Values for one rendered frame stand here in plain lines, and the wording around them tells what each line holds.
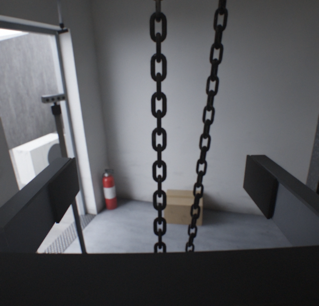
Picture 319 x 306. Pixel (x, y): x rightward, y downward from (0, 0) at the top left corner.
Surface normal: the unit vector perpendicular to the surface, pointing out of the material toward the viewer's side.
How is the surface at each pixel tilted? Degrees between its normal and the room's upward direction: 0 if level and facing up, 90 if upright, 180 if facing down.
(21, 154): 90
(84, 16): 90
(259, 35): 90
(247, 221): 0
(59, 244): 0
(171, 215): 90
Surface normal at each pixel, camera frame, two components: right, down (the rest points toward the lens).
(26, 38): 0.96, 0.06
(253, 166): -1.00, 0.01
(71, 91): -0.29, 0.32
